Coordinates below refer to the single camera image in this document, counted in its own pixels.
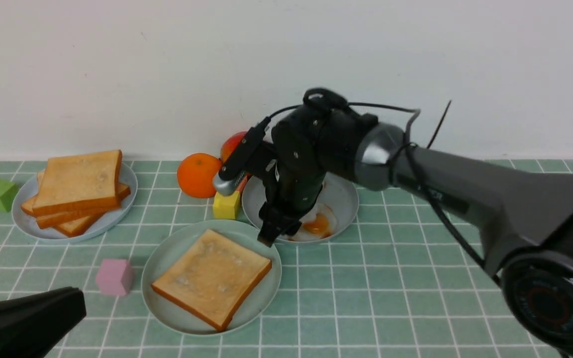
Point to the yellow foam cube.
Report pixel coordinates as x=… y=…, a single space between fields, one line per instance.
x=227 y=207

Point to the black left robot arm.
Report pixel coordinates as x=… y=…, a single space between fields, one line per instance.
x=31 y=326

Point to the green checkered tablecloth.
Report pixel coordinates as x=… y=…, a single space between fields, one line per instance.
x=393 y=285

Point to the toast slice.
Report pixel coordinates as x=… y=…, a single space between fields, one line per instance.
x=79 y=226
x=98 y=160
x=213 y=278
x=68 y=194

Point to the fried egg near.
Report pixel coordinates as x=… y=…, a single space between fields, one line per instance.
x=320 y=223

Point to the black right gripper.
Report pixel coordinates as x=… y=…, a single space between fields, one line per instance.
x=292 y=182

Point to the red tomato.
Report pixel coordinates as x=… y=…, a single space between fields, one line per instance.
x=226 y=150

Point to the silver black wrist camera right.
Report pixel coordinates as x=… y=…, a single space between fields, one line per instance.
x=251 y=156

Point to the orange fruit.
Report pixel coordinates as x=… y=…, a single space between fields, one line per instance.
x=195 y=175

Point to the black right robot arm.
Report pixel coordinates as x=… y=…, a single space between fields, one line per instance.
x=525 y=220

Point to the green foam cube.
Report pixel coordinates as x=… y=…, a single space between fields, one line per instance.
x=8 y=191

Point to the grey plate with eggs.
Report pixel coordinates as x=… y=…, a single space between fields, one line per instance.
x=339 y=194

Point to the green centre plate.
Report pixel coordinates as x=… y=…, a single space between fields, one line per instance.
x=170 y=250

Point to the pink foam cube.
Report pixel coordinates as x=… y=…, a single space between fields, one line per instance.
x=114 y=277

